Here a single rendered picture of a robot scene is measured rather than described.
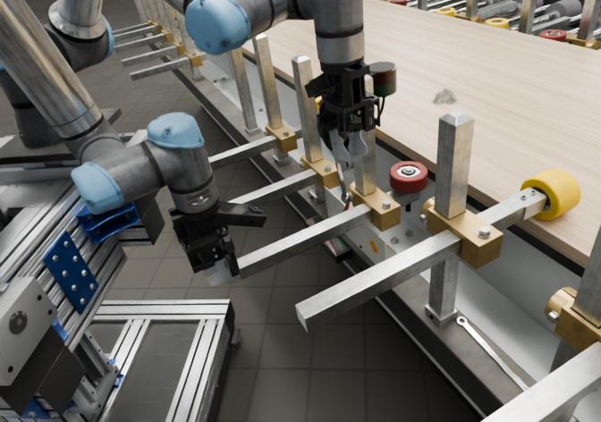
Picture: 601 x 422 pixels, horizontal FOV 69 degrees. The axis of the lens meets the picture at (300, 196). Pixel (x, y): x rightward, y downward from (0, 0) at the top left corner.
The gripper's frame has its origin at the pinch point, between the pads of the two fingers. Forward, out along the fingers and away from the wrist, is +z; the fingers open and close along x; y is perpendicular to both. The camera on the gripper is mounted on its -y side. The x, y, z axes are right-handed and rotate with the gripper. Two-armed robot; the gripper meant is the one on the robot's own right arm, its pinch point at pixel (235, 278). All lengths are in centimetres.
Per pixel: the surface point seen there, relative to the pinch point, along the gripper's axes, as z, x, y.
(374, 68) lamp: -30.9, -4.0, -37.2
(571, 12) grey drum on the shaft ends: 2, -64, -182
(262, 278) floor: 83, -78, -22
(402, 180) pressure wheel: -7.8, 2.1, -38.9
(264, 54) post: -23, -52, -34
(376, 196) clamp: -4.2, -0.6, -34.0
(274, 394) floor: 83, -24, -4
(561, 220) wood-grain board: -7, 28, -53
